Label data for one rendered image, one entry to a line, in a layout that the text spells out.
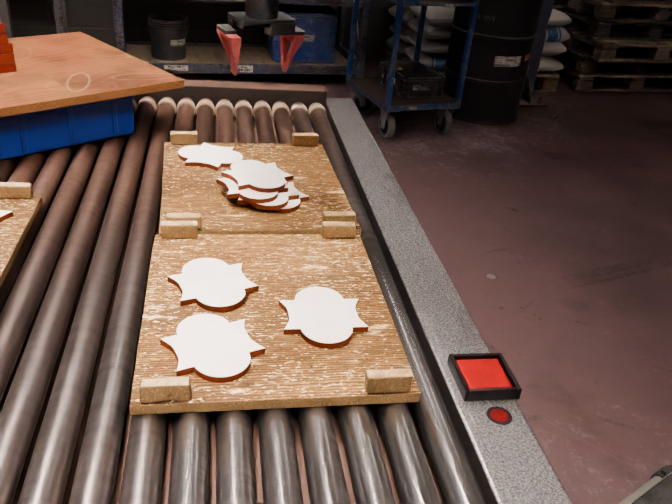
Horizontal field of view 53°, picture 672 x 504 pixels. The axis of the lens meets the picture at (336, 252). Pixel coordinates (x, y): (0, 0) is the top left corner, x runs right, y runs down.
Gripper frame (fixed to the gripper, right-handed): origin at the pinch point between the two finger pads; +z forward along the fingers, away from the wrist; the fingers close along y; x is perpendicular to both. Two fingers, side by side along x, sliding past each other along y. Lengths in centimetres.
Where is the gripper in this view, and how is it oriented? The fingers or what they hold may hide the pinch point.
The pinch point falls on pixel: (259, 68)
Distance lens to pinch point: 126.5
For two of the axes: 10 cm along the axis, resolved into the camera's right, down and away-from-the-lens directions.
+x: -4.8, -4.9, 7.3
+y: 8.7, -1.8, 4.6
